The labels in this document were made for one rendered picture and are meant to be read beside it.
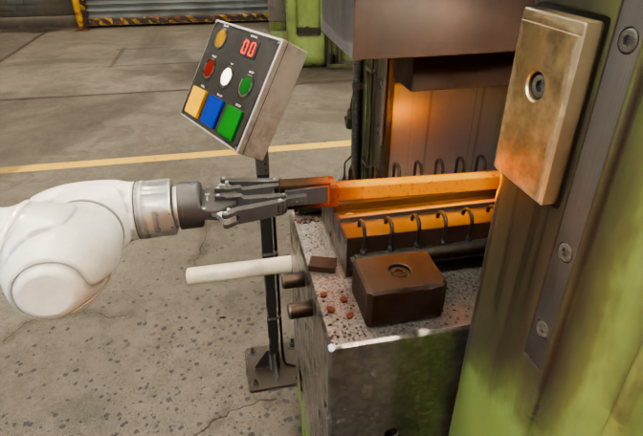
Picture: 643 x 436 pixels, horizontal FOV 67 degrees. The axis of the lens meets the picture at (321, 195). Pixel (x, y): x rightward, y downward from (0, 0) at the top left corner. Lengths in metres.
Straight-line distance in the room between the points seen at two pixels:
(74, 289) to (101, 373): 1.45
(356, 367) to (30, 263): 0.44
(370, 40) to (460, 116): 0.44
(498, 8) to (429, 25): 0.10
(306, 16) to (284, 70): 4.57
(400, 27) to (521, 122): 0.22
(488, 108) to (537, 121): 0.58
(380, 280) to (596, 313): 0.30
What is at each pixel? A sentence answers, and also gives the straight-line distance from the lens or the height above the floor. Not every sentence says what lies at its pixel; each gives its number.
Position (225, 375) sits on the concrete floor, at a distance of 1.91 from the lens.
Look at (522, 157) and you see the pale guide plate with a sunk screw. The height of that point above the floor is 1.22.
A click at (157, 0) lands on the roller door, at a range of 8.80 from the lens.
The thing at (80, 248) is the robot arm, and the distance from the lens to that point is 0.61.
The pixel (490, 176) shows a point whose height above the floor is 1.04.
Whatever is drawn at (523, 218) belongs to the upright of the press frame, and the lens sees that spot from 0.58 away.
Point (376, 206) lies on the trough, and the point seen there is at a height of 0.99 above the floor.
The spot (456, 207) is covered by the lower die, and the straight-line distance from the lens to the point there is 0.87.
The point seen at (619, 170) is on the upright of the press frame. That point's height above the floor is 1.24.
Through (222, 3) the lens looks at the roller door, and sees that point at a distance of 8.76.
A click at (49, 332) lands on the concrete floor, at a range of 2.30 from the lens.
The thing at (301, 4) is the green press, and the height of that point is 0.68.
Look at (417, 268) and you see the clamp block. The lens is 0.74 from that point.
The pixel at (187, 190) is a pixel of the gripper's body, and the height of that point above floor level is 1.07.
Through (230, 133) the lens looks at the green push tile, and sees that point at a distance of 1.18.
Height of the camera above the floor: 1.42
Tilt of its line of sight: 29 degrees down
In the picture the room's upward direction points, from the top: straight up
